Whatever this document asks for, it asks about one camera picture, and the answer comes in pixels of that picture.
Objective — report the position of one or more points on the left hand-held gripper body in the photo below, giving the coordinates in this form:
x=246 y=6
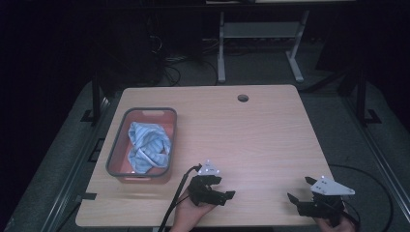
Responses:
x=202 y=190

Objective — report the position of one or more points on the black metal post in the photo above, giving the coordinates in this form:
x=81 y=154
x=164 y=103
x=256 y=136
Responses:
x=95 y=96
x=361 y=96

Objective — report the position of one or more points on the aluminium floor rail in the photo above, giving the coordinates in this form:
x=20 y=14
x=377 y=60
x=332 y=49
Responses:
x=72 y=175
x=382 y=161

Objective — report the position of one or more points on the white metal desk frame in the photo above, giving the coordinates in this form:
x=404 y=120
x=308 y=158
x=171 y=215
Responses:
x=261 y=29

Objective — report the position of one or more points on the person's left hand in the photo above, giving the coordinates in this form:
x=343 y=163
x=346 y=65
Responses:
x=188 y=214

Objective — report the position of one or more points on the blue striped cloth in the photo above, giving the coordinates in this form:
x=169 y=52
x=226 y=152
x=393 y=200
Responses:
x=149 y=145

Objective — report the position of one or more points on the person's right hand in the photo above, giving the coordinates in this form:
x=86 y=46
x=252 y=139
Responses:
x=335 y=226

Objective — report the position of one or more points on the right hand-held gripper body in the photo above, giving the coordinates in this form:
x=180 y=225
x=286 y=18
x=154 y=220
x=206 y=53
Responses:
x=325 y=198

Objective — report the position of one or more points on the pink basket with grey rim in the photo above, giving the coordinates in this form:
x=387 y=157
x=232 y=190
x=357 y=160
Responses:
x=121 y=158

